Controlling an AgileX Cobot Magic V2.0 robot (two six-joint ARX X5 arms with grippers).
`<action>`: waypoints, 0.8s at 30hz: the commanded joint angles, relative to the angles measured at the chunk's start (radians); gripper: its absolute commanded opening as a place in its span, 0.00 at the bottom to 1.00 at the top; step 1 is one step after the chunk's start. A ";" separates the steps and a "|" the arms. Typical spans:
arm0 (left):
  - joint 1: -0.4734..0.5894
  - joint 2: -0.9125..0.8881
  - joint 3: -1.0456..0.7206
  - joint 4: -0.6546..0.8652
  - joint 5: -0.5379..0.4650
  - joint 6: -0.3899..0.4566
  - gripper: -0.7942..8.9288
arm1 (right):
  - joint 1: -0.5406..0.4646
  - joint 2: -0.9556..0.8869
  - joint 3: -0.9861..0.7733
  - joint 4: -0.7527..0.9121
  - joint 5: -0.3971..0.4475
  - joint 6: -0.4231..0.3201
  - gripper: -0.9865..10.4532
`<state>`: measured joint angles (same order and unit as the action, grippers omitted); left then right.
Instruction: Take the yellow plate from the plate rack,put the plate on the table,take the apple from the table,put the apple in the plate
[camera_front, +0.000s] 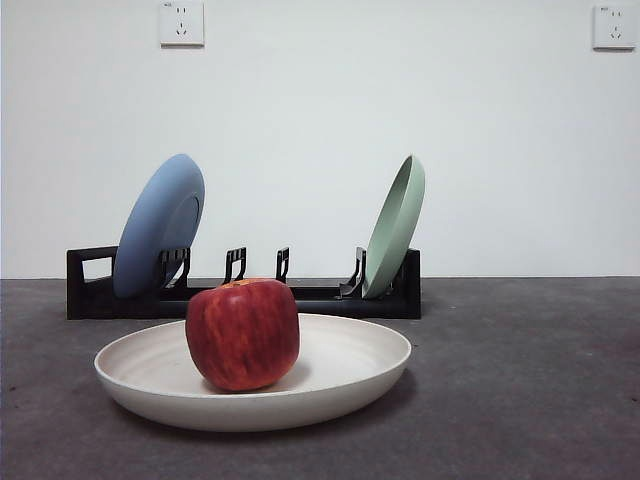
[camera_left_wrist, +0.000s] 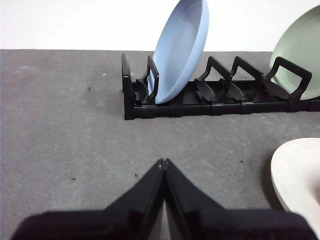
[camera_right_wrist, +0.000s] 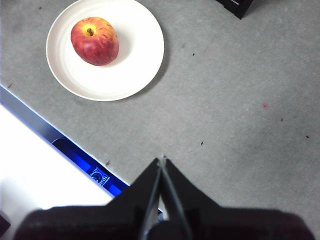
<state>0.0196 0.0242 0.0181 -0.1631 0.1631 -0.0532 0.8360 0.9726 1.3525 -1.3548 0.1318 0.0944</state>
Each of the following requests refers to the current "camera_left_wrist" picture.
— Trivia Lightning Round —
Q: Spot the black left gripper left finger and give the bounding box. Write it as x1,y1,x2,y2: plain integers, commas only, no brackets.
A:
11,157,166,240

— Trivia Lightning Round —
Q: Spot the black plastic plate rack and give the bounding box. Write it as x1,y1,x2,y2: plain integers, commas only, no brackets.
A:
121,52,320,121

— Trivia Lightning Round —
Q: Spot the cream yellow plate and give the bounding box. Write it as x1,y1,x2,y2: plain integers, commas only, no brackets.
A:
270,137,320,213

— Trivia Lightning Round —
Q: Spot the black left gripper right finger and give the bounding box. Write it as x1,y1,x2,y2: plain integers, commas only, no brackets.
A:
162,157,317,240

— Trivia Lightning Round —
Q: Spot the blue plate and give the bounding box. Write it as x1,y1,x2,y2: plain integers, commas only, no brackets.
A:
147,0,210,105

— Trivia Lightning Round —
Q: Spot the green plate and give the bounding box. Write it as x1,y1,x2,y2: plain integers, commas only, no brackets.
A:
270,4,320,101

